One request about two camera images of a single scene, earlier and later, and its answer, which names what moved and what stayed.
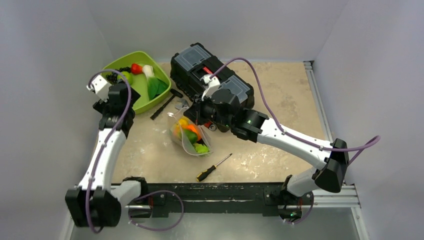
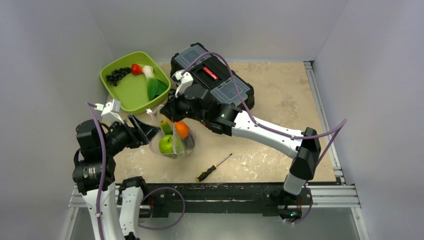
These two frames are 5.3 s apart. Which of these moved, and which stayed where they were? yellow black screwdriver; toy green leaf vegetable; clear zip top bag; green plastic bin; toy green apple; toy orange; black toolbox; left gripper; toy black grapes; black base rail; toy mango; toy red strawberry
Moved: clear zip top bag; toy mango; toy green apple; toy orange; left gripper
Stayed: toy black grapes; black base rail; green plastic bin; black toolbox; yellow black screwdriver; toy red strawberry; toy green leaf vegetable
